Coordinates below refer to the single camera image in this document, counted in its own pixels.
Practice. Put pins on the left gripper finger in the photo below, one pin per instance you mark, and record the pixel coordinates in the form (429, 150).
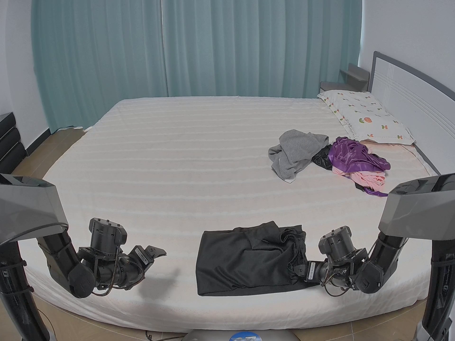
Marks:
(157, 252)

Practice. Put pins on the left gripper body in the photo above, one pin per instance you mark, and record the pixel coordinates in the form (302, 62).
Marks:
(124, 272)

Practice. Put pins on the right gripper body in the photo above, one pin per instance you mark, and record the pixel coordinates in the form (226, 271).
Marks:
(320, 274)

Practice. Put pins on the black T-shirt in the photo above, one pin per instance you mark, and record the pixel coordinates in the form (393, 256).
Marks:
(245, 261)

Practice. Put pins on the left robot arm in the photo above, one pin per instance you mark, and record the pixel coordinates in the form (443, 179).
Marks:
(32, 204)

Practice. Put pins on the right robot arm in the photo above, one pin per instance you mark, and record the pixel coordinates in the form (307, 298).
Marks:
(416, 208)

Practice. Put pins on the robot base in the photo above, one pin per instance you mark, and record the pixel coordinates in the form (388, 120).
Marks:
(238, 335)

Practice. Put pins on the bed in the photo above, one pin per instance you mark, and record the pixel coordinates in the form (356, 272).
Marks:
(177, 176)

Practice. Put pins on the pink garment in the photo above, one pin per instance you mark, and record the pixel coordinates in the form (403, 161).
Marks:
(368, 179)

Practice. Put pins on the black shiny garment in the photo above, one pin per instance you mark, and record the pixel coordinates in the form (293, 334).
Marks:
(321, 158)

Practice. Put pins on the purple satin garment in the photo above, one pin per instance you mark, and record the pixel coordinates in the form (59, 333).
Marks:
(352, 155)

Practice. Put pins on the grey garment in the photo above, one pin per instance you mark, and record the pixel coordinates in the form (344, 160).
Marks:
(295, 151)

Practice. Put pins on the white printed pillow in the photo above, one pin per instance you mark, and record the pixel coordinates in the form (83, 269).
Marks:
(366, 115)

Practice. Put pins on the black chest of drawers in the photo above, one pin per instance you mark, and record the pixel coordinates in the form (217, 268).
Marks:
(10, 140)

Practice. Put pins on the grey bedside table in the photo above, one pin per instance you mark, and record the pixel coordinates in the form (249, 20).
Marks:
(352, 75)

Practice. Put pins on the blue-green curtain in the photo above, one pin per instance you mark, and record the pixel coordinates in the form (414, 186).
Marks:
(99, 48)
(263, 37)

